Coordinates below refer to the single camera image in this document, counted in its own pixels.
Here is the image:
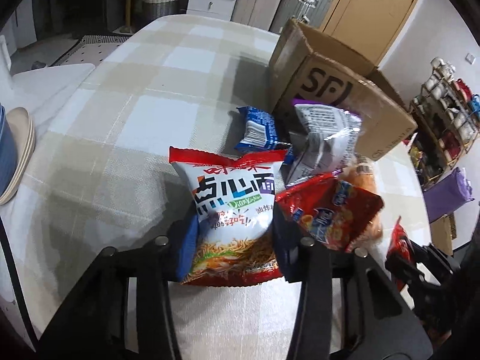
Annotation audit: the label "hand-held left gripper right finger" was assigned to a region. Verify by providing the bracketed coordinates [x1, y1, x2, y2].
[272, 202, 443, 360]

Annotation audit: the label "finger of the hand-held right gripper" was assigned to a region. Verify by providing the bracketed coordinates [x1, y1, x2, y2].
[385, 244, 462, 308]

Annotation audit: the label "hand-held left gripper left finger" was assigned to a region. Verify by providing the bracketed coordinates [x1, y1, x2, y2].
[37, 214, 201, 360]

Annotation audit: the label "red snack packet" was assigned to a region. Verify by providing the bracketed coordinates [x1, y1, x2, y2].
[386, 219, 415, 293]

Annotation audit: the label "white noodle snack packet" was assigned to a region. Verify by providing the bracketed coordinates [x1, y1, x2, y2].
[169, 146, 287, 287]

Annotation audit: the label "red chips packet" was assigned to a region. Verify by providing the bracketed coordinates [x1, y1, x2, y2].
[275, 172, 385, 254]

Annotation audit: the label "silver purple snack bag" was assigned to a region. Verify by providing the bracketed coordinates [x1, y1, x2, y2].
[285, 98, 362, 190]

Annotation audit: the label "blue cookie packet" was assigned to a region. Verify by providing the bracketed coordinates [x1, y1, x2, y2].
[234, 106, 293, 166]

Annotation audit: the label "cardboard box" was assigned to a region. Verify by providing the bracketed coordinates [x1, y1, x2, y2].
[268, 18, 419, 162]

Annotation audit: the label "flat brown carton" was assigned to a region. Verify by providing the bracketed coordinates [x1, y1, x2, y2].
[429, 214, 459, 256]

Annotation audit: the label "bread packet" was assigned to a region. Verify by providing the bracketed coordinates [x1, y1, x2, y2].
[339, 155, 385, 244]

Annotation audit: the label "wooden shoe rack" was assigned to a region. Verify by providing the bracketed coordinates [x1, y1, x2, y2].
[409, 58, 480, 188]

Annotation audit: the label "rows of shoes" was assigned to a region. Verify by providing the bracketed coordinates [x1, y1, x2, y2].
[412, 58, 480, 181]

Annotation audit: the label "stack of beige plates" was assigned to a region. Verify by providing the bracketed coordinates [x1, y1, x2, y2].
[0, 107, 36, 206]

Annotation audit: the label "stack of blue bowls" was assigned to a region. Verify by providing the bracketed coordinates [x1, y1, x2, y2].
[0, 104, 19, 196]

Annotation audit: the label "dotted floor mat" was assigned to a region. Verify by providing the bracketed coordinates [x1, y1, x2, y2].
[62, 34, 130, 69]

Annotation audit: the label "woven laundry basket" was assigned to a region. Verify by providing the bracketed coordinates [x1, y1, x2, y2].
[142, 0, 181, 21]

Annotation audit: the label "silver suitcase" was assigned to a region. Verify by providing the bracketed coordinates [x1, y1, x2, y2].
[269, 0, 334, 34]

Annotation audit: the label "wooden door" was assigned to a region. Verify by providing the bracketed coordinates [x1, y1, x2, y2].
[319, 0, 426, 70]

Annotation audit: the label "black cabinet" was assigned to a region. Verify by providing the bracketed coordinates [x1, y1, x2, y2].
[60, 0, 130, 36]

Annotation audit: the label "white tall appliance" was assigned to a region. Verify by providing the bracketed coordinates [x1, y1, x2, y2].
[0, 34, 11, 73]

